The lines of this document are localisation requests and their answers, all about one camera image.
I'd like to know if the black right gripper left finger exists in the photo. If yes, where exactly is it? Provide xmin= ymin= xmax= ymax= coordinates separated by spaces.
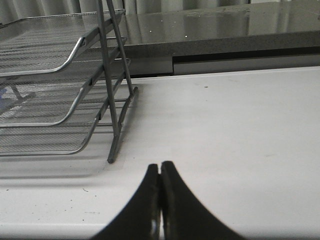
xmin=92 ymin=164 xmax=160 ymax=240

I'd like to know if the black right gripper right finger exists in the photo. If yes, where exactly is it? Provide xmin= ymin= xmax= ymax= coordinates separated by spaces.
xmin=161 ymin=161 xmax=244 ymax=240

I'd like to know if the silver mesh tray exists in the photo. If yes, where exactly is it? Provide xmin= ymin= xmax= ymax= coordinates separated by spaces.
xmin=0 ymin=37 xmax=129 ymax=128
xmin=0 ymin=100 xmax=109 ymax=157
xmin=0 ymin=9 xmax=127 ymax=78

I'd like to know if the grey stone counter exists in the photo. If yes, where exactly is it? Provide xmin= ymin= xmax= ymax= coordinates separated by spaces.
xmin=120 ymin=0 xmax=320 ymax=77

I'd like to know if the silver rack frame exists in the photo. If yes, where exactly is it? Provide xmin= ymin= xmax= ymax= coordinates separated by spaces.
xmin=96 ymin=0 xmax=138 ymax=164

